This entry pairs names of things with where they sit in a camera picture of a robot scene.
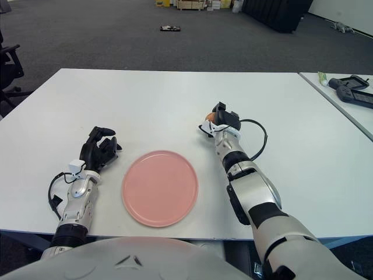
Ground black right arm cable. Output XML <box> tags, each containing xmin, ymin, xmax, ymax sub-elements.
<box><xmin>239</xmin><ymin>118</ymin><xmax>269</xmax><ymax>161</ymax></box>

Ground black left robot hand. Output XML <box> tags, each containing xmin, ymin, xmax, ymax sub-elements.
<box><xmin>80</xmin><ymin>125</ymin><xmax>124</xmax><ymax>172</ymax></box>

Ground grey robot torso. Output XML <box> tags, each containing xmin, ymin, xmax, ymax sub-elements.
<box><xmin>0</xmin><ymin>235</ymin><xmax>263</xmax><ymax>280</ymax></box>

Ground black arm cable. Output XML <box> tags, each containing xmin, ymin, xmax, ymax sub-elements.
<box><xmin>239</xmin><ymin>118</ymin><xmax>269</xmax><ymax>161</ymax></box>
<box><xmin>48</xmin><ymin>171</ymin><xmax>73</xmax><ymax>220</ymax></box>

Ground pink round plate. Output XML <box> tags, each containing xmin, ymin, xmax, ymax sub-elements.
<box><xmin>121</xmin><ymin>150</ymin><xmax>200</xmax><ymax>229</ymax></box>

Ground dark table crossbeam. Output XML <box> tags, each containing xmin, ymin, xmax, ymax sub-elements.
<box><xmin>0</xmin><ymin>229</ymin><xmax>57</xmax><ymax>252</ymax></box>

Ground white table leg frame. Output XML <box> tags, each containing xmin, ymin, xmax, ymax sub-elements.
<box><xmin>322</xmin><ymin>237</ymin><xmax>347</xmax><ymax>249</ymax></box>

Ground stacked cardboard boxes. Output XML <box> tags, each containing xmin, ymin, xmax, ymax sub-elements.
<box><xmin>208</xmin><ymin>0</ymin><xmax>233</xmax><ymax>11</ymax></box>

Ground black office chair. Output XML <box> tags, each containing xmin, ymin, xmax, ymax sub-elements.
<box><xmin>0</xmin><ymin>29</ymin><xmax>33</xmax><ymax>119</ymax></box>

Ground black fabric partition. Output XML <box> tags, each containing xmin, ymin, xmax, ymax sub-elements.
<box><xmin>242</xmin><ymin>0</ymin><xmax>314</xmax><ymax>34</ymax></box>

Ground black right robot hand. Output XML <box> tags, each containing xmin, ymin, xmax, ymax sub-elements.
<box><xmin>211</xmin><ymin>101</ymin><xmax>242</xmax><ymax>132</ymax></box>

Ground wooden crate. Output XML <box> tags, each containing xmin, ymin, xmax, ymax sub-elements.
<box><xmin>178</xmin><ymin>0</ymin><xmax>208</xmax><ymax>11</ymax></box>

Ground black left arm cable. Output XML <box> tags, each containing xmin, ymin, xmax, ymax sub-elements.
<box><xmin>48</xmin><ymin>171</ymin><xmax>73</xmax><ymax>220</ymax></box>

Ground grey floor object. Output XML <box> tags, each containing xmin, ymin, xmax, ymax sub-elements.
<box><xmin>330</xmin><ymin>22</ymin><xmax>355</xmax><ymax>35</ymax></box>

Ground black handheld controller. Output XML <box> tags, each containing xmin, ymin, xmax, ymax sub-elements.
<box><xmin>328</xmin><ymin>75</ymin><xmax>371</xmax><ymax>90</ymax></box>
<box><xmin>335</xmin><ymin>86</ymin><xmax>373</xmax><ymax>110</ymax></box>

